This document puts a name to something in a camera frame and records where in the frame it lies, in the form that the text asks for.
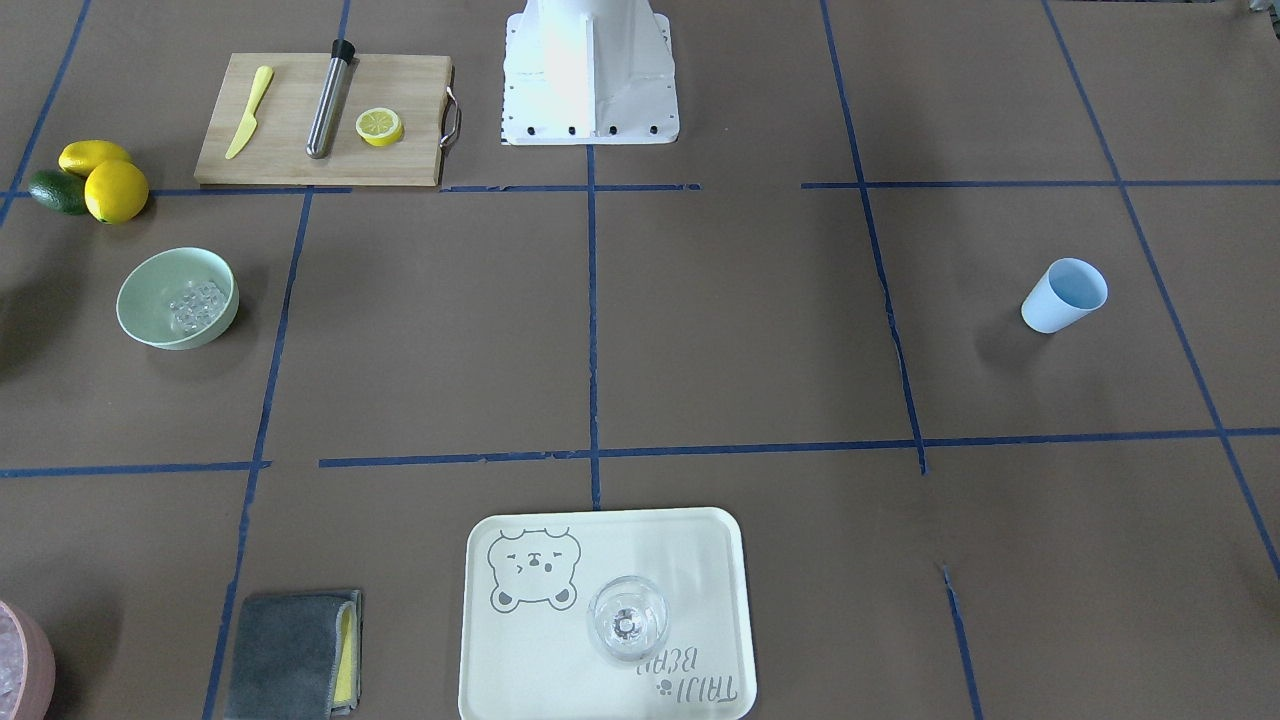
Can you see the grey folded cloth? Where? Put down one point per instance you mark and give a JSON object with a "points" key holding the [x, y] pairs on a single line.
{"points": [[297, 656]]}

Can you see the ice cubes in bowl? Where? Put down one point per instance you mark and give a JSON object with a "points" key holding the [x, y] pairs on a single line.
{"points": [[196, 307]]}

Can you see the pink bowl with ice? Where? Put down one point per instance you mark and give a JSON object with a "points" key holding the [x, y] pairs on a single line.
{"points": [[29, 666]]}

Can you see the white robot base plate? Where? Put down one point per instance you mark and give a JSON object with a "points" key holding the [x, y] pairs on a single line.
{"points": [[589, 73]]}

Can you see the steel muddler rod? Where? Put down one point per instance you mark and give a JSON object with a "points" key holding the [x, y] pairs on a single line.
{"points": [[329, 106]]}

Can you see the green ceramic bowl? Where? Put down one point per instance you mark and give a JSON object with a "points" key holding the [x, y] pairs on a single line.
{"points": [[142, 303]]}

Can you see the light blue plastic cup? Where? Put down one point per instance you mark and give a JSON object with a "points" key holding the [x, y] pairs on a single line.
{"points": [[1070, 289]]}

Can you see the yellow plastic knife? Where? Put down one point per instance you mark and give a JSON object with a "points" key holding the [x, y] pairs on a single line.
{"points": [[249, 123]]}

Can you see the lemon half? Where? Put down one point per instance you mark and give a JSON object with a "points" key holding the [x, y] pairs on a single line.
{"points": [[379, 127]]}

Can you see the wooden cutting board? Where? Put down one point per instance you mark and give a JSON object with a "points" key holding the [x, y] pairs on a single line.
{"points": [[415, 86]]}

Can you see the yellow lemon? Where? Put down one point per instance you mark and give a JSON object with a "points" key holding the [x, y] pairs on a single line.
{"points": [[116, 192], [80, 158]]}

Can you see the clear wine glass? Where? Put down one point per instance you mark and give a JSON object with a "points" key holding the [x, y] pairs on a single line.
{"points": [[629, 619]]}

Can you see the green avocado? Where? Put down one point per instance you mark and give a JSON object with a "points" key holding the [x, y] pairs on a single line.
{"points": [[59, 191]]}

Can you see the cream bear tray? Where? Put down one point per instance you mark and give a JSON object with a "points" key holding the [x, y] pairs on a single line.
{"points": [[526, 650]]}

